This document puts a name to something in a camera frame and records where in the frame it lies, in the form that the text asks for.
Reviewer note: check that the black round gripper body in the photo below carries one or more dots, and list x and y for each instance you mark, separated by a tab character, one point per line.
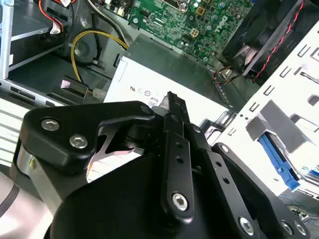
119	199

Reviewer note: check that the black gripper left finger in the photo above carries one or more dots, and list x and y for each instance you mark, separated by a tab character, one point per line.
62	129

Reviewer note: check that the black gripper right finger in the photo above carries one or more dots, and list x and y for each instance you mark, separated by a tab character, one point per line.
236	179

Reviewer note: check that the hard disk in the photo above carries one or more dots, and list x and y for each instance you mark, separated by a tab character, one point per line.
281	164

